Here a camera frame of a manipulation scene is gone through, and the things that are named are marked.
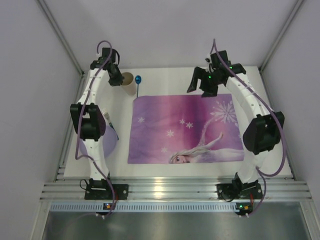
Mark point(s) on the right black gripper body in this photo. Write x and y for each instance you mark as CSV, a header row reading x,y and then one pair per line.
x,y
204,81

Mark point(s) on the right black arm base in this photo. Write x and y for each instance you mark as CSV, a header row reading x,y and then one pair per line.
x,y
239,190

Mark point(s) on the aluminium mounting rail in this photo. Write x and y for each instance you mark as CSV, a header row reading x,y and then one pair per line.
x,y
177,189

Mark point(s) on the blue metal spoon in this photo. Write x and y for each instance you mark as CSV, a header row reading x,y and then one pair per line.
x,y
138,80

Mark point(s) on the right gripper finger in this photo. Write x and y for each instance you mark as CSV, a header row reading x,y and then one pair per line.
x,y
210,92
198,74

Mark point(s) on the lilac plastic plate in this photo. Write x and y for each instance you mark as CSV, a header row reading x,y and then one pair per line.
x,y
109,141

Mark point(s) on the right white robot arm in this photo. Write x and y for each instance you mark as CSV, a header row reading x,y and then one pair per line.
x,y
265,126

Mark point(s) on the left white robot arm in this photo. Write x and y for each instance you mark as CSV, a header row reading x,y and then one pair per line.
x,y
88,121

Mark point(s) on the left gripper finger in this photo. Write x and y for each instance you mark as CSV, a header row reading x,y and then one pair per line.
x,y
111,80
118,77

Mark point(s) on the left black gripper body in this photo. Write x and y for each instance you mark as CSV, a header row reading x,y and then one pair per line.
x,y
115,78

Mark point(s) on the blue handled fork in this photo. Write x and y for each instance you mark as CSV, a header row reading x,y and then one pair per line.
x,y
110,120

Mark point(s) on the purple Frozen placemat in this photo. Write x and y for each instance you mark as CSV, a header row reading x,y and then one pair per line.
x,y
184,129

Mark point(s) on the beige paper cup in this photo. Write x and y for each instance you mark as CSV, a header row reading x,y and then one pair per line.
x,y
129,84

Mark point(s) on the perforated cable duct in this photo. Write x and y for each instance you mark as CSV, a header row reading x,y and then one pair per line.
x,y
150,207

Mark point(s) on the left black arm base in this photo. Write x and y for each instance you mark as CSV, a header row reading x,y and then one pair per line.
x,y
101,190

